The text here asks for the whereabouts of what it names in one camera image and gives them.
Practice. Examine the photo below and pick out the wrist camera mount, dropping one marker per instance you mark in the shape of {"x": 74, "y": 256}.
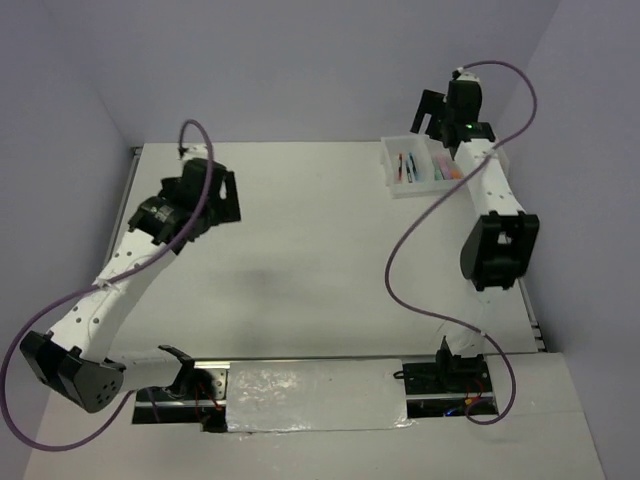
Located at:
{"x": 462, "y": 75}
{"x": 193, "y": 152}

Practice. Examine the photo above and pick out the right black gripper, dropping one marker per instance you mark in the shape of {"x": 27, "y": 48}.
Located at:
{"x": 431, "y": 102}

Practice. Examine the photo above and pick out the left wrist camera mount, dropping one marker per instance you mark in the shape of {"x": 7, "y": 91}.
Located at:
{"x": 193, "y": 152}

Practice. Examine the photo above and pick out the silver foil sheet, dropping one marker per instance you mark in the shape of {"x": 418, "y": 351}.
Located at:
{"x": 323, "y": 396}

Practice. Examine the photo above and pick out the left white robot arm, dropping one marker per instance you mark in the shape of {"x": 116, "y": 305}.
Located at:
{"x": 75, "y": 357}

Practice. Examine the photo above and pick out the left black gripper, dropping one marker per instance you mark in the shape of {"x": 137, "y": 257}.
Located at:
{"x": 227, "y": 210}

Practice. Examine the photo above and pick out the aluminium rail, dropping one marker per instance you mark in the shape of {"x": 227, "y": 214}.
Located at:
{"x": 210, "y": 362}

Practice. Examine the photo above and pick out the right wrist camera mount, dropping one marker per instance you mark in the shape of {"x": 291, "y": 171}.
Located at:
{"x": 462, "y": 75}

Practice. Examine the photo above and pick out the purple highlighter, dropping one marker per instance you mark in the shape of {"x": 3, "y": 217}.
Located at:
{"x": 444, "y": 168}

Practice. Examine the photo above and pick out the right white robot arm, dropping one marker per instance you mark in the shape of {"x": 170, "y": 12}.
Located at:
{"x": 498, "y": 248}

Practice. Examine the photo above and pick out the dark blue pen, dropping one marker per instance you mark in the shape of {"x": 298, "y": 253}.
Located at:
{"x": 408, "y": 171}

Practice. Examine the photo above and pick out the clear three-compartment organizer tray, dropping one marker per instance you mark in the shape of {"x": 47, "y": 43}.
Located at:
{"x": 416, "y": 165}

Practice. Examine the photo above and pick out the teal blue pen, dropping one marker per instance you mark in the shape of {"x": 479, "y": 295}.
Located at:
{"x": 413, "y": 167}

